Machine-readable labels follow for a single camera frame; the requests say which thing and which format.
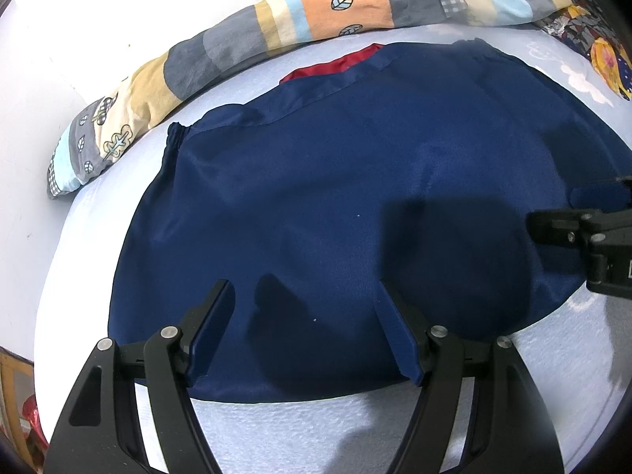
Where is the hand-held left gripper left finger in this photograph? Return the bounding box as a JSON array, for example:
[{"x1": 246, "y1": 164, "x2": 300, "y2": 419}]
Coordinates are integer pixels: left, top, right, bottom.
[{"x1": 44, "y1": 279, "x2": 238, "y2": 474}]

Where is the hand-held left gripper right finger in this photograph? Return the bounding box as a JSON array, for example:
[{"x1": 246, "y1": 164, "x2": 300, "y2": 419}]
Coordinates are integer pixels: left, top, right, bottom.
[{"x1": 372, "y1": 281, "x2": 566, "y2": 474}]

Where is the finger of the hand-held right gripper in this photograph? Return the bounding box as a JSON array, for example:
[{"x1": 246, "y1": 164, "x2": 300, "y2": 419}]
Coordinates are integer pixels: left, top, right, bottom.
[
  {"x1": 526, "y1": 209, "x2": 632, "y2": 258},
  {"x1": 568, "y1": 177, "x2": 632, "y2": 211}
]

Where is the navy blue jacket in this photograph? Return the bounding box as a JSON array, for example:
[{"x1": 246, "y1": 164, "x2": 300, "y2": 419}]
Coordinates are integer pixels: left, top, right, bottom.
[{"x1": 107, "y1": 42, "x2": 623, "y2": 403}]

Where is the dark floral patterned cloth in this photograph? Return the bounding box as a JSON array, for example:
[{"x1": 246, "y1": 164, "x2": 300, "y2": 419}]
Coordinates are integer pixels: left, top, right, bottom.
[{"x1": 536, "y1": 0, "x2": 632, "y2": 104}]

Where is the light blue bed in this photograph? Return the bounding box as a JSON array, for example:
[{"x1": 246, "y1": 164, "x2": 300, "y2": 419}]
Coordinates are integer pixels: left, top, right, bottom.
[{"x1": 30, "y1": 24, "x2": 632, "y2": 474}]

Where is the red object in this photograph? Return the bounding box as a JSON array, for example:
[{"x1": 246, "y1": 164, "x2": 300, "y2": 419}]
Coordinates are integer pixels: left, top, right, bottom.
[{"x1": 21, "y1": 395, "x2": 51, "y2": 448}]

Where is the patchwork quilt roll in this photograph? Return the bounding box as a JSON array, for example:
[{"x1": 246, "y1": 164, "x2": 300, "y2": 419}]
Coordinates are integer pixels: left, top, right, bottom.
[{"x1": 47, "y1": 0, "x2": 593, "y2": 201}]

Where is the wooden frame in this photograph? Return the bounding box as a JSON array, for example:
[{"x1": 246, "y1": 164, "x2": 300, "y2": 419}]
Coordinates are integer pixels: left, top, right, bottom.
[{"x1": 0, "y1": 350, "x2": 36, "y2": 457}]

